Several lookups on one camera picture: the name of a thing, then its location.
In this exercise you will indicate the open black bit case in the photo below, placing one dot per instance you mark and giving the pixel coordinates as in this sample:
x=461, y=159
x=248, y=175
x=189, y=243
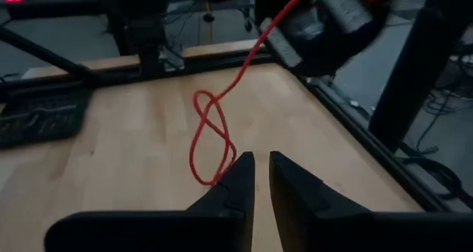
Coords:
x=37, y=115

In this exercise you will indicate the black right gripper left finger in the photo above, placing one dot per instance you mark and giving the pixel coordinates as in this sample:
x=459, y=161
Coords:
x=221, y=226

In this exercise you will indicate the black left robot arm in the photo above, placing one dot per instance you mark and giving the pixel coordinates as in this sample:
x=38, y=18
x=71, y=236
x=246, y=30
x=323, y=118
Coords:
x=144, y=34

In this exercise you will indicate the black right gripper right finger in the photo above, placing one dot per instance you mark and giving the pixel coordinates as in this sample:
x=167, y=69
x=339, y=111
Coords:
x=314, y=226

